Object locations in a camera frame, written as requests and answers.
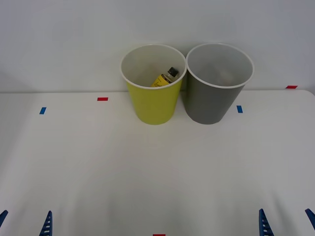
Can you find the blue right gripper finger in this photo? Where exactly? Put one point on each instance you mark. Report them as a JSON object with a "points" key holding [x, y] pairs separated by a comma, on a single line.
{"points": [[265, 225], [311, 214]]}

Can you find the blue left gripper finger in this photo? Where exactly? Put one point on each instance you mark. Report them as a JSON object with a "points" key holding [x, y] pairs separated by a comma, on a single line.
{"points": [[3, 215], [46, 226]]}

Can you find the yellow bottle with black cap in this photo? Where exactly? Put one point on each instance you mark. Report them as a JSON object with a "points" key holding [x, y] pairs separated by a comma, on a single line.
{"points": [[162, 79]]}

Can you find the grey plastic waste bin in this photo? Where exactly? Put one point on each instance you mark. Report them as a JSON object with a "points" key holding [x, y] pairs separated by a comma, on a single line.
{"points": [[209, 103]]}

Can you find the yellow-green plastic waste bin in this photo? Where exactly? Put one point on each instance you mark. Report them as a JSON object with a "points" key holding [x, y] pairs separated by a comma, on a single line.
{"points": [[153, 105]]}

